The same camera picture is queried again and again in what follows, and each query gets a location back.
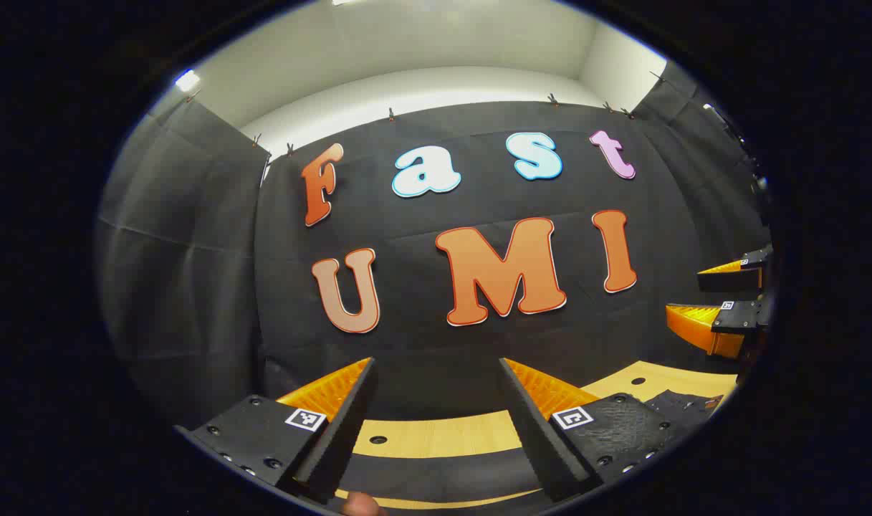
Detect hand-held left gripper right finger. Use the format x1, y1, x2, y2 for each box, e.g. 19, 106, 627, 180
498, 357, 684, 502

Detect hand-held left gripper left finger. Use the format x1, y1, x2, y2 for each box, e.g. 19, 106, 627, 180
174, 356, 379, 504

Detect dark grey jeans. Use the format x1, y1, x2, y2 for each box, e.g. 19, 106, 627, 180
333, 389, 724, 504

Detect black backdrop cloth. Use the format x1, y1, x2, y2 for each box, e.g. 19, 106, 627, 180
95, 61, 773, 431

